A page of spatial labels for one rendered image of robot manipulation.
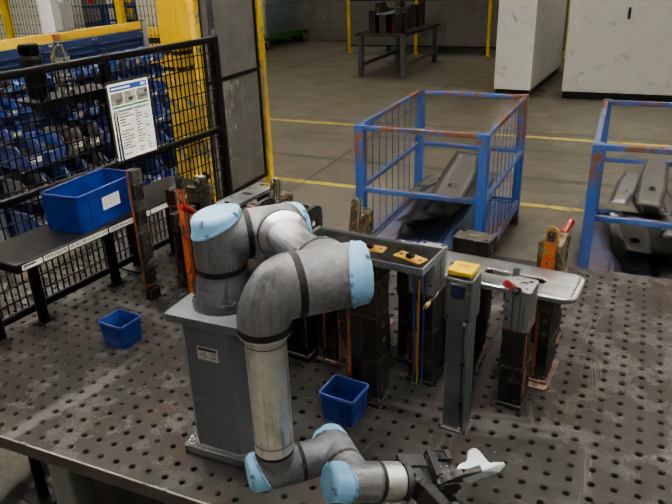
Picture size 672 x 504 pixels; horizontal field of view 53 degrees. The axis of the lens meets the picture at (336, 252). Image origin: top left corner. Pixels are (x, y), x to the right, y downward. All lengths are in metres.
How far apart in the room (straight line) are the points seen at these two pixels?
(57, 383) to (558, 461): 1.44
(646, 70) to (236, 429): 8.57
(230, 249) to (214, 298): 0.12
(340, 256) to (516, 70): 8.75
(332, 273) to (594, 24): 8.69
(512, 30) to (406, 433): 8.32
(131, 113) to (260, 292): 1.71
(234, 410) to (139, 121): 1.44
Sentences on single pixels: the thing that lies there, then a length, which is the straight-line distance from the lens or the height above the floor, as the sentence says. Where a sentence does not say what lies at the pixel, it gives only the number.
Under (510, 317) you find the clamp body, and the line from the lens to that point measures 1.78.
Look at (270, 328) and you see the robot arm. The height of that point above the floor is 1.28.
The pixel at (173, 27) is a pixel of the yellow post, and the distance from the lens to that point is 2.96.
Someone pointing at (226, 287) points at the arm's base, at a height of 1.16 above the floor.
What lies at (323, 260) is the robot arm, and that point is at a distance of 1.13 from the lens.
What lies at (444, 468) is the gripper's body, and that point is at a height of 0.91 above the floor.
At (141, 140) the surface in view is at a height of 1.21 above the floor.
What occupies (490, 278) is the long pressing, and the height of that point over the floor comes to 1.00.
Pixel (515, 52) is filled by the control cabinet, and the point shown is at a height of 0.60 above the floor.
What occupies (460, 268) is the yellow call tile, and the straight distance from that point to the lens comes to 1.61.
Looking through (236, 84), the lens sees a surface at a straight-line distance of 5.35.
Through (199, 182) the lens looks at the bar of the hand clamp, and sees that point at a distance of 2.20.
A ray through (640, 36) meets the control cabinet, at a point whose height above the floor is 0.82.
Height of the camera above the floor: 1.84
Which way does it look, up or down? 24 degrees down
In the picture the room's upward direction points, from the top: 2 degrees counter-clockwise
